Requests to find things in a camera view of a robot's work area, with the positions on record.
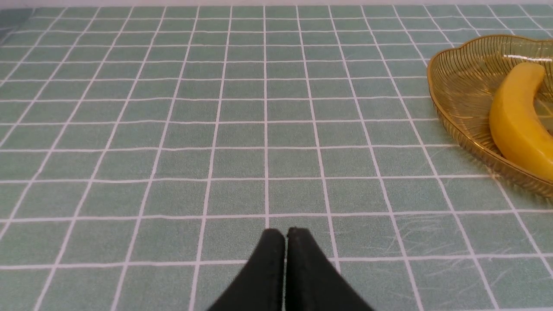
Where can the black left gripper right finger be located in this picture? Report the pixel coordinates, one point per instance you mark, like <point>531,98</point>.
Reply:
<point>312,283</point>

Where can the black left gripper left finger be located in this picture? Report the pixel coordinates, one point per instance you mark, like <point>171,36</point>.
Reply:
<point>259,284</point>

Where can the amber ribbed plastic fruit bowl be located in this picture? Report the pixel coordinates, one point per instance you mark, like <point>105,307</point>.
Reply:
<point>462,82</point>

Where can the green checkered tablecloth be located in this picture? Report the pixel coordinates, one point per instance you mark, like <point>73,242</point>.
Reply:
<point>145,148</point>

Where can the yellow banana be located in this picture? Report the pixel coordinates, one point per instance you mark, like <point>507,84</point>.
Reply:
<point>514,124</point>

